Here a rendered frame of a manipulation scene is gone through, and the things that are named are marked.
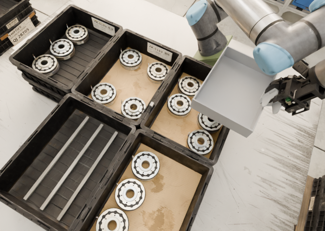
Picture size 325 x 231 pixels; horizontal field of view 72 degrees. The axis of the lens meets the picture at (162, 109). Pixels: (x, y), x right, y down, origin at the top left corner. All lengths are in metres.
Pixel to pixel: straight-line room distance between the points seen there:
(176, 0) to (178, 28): 1.42
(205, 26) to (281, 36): 0.64
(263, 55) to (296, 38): 0.07
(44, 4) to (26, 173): 2.20
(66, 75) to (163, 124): 0.49
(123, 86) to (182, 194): 0.51
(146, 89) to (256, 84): 0.45
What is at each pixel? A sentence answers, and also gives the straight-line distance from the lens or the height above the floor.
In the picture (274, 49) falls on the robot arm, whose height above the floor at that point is 1.35.
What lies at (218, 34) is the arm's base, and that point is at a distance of 1.19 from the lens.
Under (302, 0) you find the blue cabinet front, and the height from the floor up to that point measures 0.39.
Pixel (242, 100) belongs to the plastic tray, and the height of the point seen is 1.05.
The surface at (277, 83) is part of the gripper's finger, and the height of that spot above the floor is 1.18.
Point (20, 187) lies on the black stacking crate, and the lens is 0.95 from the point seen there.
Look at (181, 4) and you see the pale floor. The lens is 2.83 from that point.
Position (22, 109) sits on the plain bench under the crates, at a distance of 1.23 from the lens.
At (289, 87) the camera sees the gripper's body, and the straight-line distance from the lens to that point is 0.67.
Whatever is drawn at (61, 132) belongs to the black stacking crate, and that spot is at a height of 0.83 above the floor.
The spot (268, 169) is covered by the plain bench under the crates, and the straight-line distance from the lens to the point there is 1.15.
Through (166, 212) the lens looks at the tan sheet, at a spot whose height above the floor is 0.83.
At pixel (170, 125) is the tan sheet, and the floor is 0.83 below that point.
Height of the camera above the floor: 1.67
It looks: 62 degrees down
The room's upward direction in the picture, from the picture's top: 10 degrees clockwise
